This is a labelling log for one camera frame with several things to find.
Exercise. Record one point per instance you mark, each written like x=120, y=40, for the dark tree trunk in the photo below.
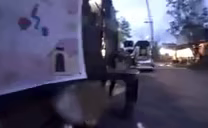
x=93, y=50

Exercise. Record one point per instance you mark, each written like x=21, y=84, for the dark table stand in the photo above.
x=130, y=78

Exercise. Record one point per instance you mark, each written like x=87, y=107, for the utility pole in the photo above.
x=150, y=23

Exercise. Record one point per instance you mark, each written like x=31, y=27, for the robot's own part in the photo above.
x=140, y=125

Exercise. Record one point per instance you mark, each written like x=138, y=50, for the white printed banner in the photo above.
x=32, y=50

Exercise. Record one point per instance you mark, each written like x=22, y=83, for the grey asphalt road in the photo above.
x=172, y=100

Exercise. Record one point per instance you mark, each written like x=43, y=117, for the building with lit front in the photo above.
x=183, y=52

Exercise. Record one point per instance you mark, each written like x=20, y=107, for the tall tree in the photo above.
x=188, y=16

